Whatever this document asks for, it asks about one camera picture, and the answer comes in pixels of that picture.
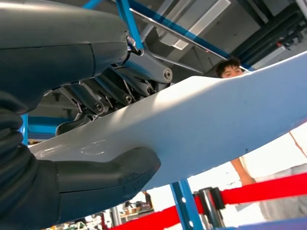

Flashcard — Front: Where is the person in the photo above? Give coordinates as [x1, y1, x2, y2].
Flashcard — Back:
[216, 57, 307, 221]

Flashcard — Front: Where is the blue metal shelf rack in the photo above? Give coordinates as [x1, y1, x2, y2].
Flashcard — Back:
[19, 0, 307, 230]

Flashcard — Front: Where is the red barrier belt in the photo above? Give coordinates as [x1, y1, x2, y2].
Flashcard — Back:
[108, 196, 200, 230]
[219, 172, 307, 207]

